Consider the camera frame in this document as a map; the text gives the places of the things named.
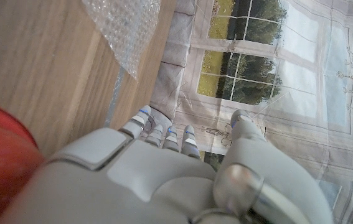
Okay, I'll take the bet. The printed window backdrop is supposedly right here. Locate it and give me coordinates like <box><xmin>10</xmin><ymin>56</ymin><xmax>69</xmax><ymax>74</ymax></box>
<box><xmin>149</xmin><ymin>0</ymin><xmax>353</xmax><ymax>224</ymax></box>

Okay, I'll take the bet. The clear bubble wrap sheet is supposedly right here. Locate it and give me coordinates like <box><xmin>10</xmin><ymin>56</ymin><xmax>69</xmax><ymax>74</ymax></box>
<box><xmin>81</xmin><ymin>0</ymin><xmax>162</xmax><ymax>80</ymax></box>

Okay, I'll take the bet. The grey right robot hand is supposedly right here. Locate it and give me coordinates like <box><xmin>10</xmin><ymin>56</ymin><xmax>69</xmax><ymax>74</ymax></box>
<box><xmin>0</xmin><ymin>105</ymin><xmax>334</xmax><ymax>224</ymax></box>

